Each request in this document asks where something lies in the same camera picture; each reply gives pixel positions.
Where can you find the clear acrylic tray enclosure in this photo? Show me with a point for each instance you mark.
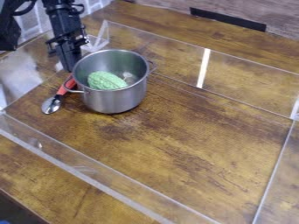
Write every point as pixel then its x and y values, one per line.
pixel 204 154

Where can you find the green bumpy toy gourd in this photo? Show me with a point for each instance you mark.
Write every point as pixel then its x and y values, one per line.
pixel 103 81

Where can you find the pink handled metal spoon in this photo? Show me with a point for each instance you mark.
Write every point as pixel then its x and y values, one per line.
pixel 52 104

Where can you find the black strip on table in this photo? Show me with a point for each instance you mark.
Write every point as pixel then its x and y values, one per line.
pixel 228 19

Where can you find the stainless steel pot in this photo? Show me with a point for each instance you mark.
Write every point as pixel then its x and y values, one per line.
pixel 130 66

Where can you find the clear acrylic corner bracket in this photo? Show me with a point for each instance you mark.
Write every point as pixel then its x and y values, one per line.
pixel 98 41

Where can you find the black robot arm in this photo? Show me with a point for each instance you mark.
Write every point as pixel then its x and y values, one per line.
pixel 16 8

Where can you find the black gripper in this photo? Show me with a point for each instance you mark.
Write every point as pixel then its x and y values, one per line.
pixel 69 35

